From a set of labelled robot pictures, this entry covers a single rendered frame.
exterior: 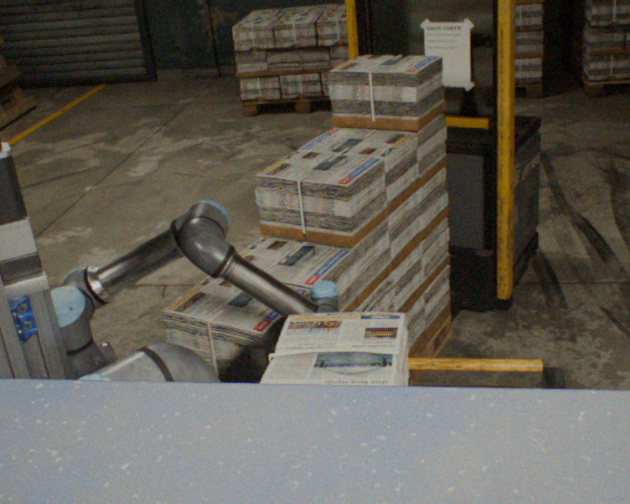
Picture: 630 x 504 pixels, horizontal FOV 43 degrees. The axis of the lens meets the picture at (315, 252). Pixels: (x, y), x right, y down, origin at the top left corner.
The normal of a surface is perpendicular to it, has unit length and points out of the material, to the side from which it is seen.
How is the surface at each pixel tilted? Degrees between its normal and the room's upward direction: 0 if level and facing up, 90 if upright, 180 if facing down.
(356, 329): 3
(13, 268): 90
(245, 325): 1
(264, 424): 0
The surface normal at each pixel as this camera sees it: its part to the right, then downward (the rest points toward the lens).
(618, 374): -0.09, -0.90
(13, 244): 0.44, 0.34
